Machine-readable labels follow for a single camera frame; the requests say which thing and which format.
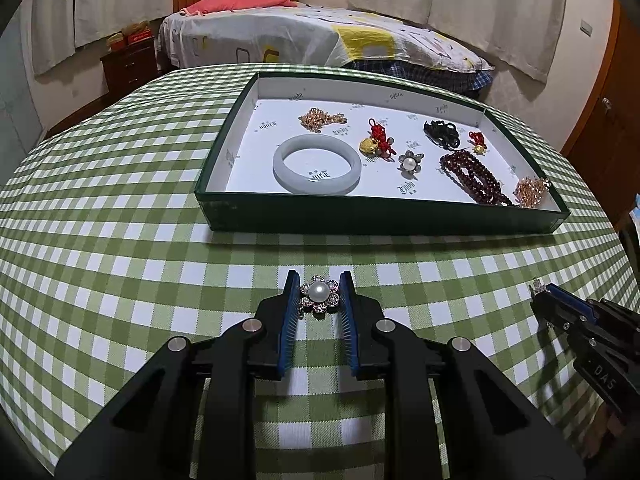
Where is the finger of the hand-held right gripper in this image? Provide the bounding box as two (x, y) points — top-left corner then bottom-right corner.
(544, 283), (599, 322)
(530, 291), (584, 337)

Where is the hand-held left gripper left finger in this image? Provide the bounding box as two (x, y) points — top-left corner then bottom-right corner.
(54, 269), (302, 480)

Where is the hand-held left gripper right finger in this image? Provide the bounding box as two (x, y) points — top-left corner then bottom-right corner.
(338, 269), (585, 480)

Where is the pearl flower brooch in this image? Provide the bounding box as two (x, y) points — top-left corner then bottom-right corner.
(298, 274), (342, 316)
(398, 149), (424, 176)

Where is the dark green tray box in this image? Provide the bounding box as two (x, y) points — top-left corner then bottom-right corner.
(193, 71), (573, 235)

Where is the pale jade bangle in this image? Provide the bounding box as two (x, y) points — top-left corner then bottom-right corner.
(272, 133), (362, 196)

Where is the dark red bead bracelet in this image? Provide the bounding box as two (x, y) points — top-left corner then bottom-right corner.
(439, 151), (513, 207)

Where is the red knot gold pendant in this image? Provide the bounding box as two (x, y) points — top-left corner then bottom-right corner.
(358, 117), (399, 163)

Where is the gold chain necklace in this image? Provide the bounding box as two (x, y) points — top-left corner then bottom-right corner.
(298, 107), (349, 134)

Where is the black cord beaded tassel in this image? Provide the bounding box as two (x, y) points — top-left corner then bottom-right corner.
(423, 119), (460, 152)

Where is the wooden door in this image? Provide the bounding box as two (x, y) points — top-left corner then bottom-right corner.
(559, 0), (640, 203)

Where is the blue plaid bedding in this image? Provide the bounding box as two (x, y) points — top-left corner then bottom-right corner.
(349, 57), (495, 94)

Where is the bed with patterned quilt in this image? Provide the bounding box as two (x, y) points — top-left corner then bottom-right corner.
(158, 2), (494, 84)

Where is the dark wooden nightstand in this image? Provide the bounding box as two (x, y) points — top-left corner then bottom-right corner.
(101, 37), (160, 97)

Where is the pink pillow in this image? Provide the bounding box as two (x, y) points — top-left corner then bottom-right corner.
(180, 0), (299, 17)

